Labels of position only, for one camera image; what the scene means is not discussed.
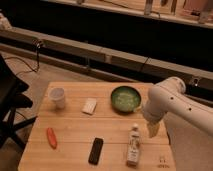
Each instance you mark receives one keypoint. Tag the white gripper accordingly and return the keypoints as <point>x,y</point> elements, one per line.
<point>153,123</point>

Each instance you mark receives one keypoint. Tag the white plastic bottle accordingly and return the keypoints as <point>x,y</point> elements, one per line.
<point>133,150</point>

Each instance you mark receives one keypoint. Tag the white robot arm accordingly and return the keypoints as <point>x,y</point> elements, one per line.
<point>168,96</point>

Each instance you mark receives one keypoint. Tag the green ceramic bowl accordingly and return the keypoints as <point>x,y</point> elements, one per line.
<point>125,99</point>

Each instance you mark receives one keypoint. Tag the black remote control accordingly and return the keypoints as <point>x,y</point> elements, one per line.
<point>95,151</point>

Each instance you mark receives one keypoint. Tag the white rectangular sponge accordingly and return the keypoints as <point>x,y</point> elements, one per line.
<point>89,106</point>

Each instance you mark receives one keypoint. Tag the orange carrot toy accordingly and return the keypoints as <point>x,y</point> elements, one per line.
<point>51,138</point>

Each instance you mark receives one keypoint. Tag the black office chair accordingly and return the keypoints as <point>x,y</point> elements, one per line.
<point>11,98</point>

